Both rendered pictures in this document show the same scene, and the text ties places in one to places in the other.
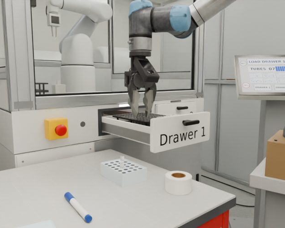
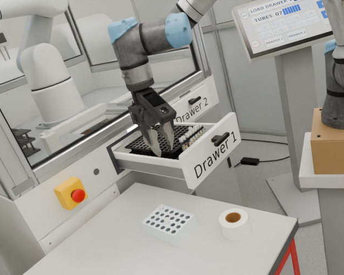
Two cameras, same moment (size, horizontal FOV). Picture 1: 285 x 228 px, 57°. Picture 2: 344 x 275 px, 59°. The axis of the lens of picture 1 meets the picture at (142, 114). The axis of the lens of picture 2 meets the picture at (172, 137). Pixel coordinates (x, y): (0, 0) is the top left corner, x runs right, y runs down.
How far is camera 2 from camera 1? 25 cm
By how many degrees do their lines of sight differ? 15
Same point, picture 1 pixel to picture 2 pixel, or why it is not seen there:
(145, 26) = (137, 52)
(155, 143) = (192, 179)
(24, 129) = (36, 211)
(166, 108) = (178, 108)
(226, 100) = (229, 48)
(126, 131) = (151, 167)
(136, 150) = not seen: hidden behind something
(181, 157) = not seen: hidden behind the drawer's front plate
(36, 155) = (61, 229)
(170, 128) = (201, 154)
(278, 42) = not seen: outside the picture
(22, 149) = (43, 232)
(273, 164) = (321, 162)
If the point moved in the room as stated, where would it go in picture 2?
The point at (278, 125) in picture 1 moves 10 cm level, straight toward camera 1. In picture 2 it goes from (298, 76) to (300, 81)
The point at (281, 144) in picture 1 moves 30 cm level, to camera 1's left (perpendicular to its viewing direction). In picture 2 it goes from (326, 141) to (219, 180)
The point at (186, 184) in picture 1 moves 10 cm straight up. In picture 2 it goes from (245, 227) to (236, 191)
